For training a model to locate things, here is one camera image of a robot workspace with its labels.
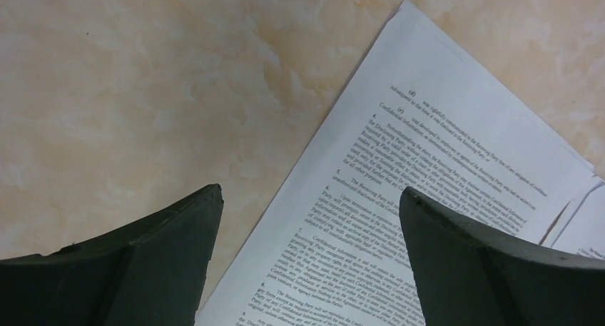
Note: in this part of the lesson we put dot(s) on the white printed paper sheet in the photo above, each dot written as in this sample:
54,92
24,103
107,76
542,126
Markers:
580,228

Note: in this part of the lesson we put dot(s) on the white printed paper stack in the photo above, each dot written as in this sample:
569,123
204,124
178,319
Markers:
421,112

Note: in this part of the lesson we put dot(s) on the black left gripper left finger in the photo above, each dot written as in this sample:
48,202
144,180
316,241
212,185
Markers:
149,272

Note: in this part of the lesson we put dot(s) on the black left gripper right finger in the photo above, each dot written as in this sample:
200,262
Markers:
468,273

